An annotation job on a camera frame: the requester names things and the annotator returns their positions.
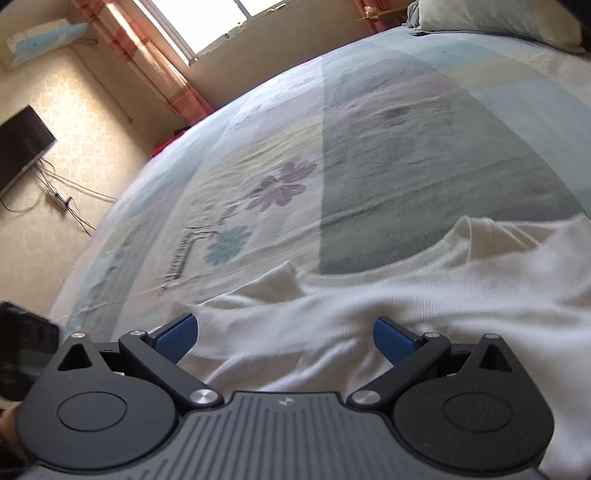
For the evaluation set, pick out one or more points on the wall power strip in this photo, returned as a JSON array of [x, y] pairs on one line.
[[57, 198]]

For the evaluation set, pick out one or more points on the black wall television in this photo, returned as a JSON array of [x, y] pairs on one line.
[[21, 147]]

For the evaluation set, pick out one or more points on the white printed sweatshirt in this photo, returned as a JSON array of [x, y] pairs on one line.
[[415, 300]]

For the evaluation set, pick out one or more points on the pink checked curtain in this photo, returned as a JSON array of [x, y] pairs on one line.
[[369, 5], [147, 60]]

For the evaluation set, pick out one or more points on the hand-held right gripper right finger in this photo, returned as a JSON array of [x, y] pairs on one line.
[[392, 340]]

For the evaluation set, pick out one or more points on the patchwork floral bed sheet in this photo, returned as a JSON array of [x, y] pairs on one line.
[[369, 138]]

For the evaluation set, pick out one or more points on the pale patchwork pillow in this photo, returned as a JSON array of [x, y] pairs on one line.
[[498, 18]]

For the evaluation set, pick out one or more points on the light blue covered air conditioner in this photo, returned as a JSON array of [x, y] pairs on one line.
[[46, 40]]

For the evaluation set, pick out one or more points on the person's left hand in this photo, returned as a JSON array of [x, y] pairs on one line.
[[7, 424]]

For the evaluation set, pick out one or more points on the grey crumpled cloth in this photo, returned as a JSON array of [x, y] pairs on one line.
[[413, 14]]

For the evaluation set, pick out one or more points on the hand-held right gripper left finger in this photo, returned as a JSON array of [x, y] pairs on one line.
[[178, 339]]

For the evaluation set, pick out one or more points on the red flat thing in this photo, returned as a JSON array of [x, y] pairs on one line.
[[161, 147]]

